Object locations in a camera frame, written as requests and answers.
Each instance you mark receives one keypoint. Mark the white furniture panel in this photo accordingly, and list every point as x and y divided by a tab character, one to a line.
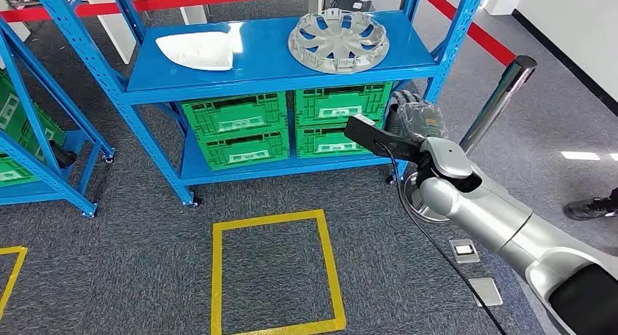
14	31

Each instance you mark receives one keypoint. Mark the white mirror cover shell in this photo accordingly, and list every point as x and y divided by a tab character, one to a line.
198	50

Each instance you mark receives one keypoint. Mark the white desk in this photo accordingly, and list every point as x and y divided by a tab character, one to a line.
113	29

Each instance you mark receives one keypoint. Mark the chrome stanchion post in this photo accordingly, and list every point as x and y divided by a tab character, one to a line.
501	94

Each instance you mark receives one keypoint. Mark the green plastic crate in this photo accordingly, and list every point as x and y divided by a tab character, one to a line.
338	103
8	108
12	173
231	115
328	142
246	152

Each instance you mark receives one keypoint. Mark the grey plastic wheel hubcap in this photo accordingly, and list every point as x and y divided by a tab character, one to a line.
338	38

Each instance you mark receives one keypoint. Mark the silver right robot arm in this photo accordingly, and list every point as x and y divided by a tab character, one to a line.
483	207

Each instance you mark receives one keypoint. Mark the person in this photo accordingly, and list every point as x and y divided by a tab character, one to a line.
589	210

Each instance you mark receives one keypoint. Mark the metal floor outlet plate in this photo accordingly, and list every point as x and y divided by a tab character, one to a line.
464	251
485	292

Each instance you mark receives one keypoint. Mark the blue metal shelf rack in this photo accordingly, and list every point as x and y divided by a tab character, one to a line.
270	58
29	113

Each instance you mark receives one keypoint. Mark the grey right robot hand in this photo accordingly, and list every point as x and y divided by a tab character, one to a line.
422	120

